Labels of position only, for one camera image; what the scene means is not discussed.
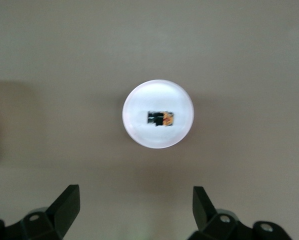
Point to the pink round plate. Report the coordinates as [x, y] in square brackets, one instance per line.
[158, 95]

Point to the orange and black switch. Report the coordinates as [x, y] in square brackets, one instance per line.
[162, 118]

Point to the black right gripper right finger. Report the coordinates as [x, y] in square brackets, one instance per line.
[207, 220]

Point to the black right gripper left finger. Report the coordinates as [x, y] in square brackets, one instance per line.
[59, 215]

